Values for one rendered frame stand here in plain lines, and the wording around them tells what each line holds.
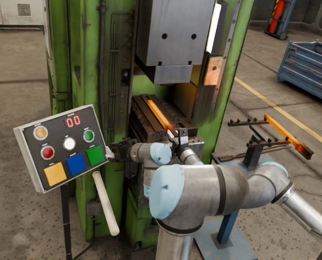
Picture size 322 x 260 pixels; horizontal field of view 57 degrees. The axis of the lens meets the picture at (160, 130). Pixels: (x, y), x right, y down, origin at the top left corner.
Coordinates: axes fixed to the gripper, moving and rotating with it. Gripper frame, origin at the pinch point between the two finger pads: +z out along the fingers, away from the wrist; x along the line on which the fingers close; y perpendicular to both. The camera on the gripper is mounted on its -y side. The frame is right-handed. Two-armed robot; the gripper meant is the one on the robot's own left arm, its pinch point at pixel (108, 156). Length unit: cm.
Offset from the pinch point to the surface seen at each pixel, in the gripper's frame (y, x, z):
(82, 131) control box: 12.3, 2.3, 11.1
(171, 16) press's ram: 50, -39, -19
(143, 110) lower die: 8, -50, 29
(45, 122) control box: 21.6, 16.8, 11.1
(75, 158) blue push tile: 2.6, 9.6, 10.4
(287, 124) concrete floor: -86, -315, 63
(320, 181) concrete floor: -122, -228, 1
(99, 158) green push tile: -2.0, -1.3, 10.4
